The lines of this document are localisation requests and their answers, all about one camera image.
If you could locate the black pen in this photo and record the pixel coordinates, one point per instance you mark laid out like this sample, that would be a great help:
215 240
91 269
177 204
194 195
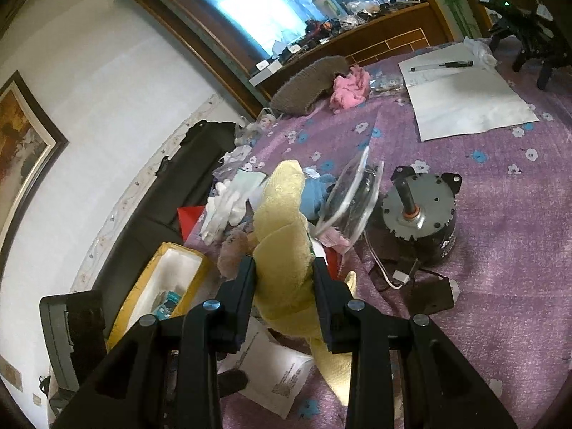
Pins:
447 65

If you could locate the red paper bag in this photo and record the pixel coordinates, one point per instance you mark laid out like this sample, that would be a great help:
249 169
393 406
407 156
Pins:
190 221

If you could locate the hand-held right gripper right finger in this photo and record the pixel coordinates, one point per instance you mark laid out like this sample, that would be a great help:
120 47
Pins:
324 295

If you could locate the mint green cloth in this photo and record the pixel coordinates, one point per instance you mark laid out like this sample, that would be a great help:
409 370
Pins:
248 181

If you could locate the brown knitted hat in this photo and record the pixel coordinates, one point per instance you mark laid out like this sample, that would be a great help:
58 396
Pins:
308 82

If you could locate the teal packet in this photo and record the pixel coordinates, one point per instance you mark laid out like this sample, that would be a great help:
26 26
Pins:
167 306

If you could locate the white glove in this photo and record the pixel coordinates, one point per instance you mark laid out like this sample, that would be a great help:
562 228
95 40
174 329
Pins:
222 187
219 219

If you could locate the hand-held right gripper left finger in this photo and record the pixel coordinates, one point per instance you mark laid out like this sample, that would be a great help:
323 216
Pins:
243 295

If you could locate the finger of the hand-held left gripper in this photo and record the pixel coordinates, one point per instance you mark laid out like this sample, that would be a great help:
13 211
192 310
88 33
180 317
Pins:
523 56
547 71

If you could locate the white paper sheet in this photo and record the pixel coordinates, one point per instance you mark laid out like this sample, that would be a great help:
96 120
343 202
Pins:
469 102

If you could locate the plastic bag of white cloths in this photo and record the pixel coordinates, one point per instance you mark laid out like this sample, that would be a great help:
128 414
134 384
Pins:
237 156

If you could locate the pink face mask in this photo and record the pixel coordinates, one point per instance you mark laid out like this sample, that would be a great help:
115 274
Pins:
342 241

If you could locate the light blue cloth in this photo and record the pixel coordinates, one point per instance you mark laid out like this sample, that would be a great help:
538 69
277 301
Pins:
313 196

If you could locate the framed wall picture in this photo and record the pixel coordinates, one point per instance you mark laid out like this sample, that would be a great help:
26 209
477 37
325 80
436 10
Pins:
18 143

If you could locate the clear plastic container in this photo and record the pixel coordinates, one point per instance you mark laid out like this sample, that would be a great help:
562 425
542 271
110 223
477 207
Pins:
353 192

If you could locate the printed white paper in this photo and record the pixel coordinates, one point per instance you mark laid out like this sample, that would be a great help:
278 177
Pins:
268 366

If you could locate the doll in plastic bag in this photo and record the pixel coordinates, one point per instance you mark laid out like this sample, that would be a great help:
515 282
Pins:
254 132

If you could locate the small clear plastic bag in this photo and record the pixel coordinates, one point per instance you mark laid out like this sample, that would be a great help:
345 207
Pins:
386 87

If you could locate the grey electric motor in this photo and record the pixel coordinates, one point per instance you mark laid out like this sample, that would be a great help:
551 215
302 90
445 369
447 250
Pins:
424 201

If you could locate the yellow cardboard box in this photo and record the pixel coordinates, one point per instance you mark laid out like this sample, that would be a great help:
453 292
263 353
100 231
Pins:
134 295

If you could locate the small brown plush toy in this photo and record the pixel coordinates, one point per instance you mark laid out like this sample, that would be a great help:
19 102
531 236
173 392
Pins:
232 250

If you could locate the black leather sofa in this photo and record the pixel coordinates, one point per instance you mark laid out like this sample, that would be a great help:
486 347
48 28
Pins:
178 187

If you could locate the purple floral bedsheet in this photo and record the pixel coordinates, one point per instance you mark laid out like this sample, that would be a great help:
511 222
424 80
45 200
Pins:
491 277

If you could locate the black capacitor box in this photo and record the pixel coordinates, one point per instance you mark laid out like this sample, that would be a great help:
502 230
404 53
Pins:
431 295

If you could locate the pink cloth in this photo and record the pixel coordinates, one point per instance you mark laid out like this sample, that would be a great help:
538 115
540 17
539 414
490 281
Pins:
348 89

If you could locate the wooden headboard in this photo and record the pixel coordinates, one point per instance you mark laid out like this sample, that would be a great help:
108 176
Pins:
393 31

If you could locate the white box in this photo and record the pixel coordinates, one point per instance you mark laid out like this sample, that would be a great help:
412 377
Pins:
266 71

